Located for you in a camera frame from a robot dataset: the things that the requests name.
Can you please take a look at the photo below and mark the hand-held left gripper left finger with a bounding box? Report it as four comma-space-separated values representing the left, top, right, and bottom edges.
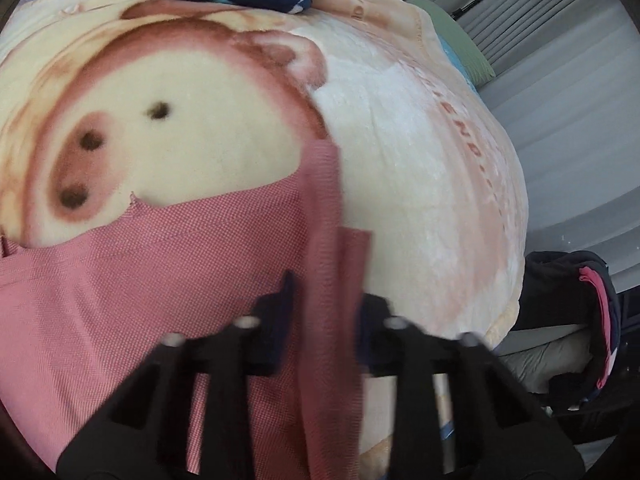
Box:
55, 270, 301, 480

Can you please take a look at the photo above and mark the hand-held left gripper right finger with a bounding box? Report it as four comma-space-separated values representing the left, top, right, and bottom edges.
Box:
355, 292, 586, 480

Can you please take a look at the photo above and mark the pink long-sleeve shirt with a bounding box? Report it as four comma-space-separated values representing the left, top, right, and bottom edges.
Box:
0, 140, 373, 480

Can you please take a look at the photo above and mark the beige printed plush blanket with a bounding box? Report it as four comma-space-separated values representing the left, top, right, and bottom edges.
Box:
0, 0, 530, 480

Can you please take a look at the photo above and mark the grey padded cloth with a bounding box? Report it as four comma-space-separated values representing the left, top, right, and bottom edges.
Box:
495, 324, 601, 396

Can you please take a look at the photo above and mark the dark jacket with pink trim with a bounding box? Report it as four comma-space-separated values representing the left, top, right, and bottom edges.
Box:
520, 250, 623, 411

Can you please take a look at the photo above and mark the pale grey curtain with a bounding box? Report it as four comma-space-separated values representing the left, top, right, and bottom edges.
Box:
415, 0, 640, 241

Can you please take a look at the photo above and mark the green pillow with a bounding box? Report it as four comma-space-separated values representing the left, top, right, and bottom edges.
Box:
397, 0, 496, 88

